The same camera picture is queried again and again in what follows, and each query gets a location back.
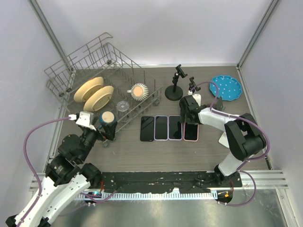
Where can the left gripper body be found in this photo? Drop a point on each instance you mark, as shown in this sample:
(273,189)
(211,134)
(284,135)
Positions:
(90,137)

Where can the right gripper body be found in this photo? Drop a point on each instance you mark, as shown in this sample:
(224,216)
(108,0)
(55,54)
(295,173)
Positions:
(183,112)

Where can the pink case phone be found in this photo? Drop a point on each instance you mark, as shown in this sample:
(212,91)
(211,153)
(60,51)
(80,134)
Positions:
(191,132)

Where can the black phone stand short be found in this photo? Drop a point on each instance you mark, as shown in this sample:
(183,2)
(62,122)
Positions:
(174,92)

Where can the black phone stand tall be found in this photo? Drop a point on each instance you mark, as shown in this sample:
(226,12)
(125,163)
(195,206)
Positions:
(193,87)

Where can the lavender phone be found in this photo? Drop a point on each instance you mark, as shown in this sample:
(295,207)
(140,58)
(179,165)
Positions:
(175,127)

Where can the purple case phone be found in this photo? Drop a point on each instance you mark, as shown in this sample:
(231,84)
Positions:
(161,128)

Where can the black phone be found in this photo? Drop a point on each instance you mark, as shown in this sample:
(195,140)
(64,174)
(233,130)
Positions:
(147,129)

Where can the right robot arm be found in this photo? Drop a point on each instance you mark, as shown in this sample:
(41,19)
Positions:
(241,135)

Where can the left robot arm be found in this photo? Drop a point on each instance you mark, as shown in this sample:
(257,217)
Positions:
(66,176)

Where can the wooden base phone stand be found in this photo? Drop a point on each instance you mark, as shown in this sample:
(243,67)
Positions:
(219,104)

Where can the white phone stand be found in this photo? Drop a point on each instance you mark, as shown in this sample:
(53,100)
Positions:
(223,140)

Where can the blue mug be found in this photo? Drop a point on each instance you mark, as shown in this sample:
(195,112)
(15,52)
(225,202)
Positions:
(106,118)

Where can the clear glass cup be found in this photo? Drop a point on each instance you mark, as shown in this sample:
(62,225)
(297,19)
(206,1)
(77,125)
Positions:
(122,106)

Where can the beige plate front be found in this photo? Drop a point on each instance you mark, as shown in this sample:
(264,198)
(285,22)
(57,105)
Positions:
(99,99)

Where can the beige plate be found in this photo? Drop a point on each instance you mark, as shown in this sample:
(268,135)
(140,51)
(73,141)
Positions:
(88,89)
(99,99)

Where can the beige plate rear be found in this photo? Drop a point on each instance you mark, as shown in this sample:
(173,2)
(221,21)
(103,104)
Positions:
(88,89)

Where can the blue polka dot plate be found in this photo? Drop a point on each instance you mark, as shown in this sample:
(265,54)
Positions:
(226,87)

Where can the ribbed white mug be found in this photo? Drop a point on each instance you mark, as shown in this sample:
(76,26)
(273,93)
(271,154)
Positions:
(139,92)

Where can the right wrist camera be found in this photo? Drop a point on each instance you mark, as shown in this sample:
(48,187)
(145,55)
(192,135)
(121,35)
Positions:
(196,96)

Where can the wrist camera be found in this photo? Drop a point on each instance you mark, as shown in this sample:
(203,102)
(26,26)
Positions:
(196,96)
(83,119)

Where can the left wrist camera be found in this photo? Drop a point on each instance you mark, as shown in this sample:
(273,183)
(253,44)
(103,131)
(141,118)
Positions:
(83,119)

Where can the grey wire dish rack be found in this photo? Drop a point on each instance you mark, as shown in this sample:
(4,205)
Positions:
(99,58)

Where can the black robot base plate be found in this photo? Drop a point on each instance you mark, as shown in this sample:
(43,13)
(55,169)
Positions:
(166,182)

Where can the white cable duct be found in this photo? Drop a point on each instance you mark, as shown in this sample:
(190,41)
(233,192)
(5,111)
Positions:
(175,195)

